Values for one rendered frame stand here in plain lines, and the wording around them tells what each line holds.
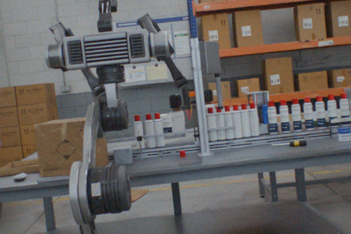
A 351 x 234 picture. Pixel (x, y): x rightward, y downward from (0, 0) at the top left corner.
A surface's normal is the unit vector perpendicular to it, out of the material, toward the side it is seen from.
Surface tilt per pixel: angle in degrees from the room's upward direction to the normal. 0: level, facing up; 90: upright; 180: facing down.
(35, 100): 91
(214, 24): 89
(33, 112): 90
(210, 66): 90
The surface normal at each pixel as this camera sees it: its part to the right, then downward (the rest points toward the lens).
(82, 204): 0.02, 0.23
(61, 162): -0.13, 0.07
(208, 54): 0.84, -0.06
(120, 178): -0.06, -0.58
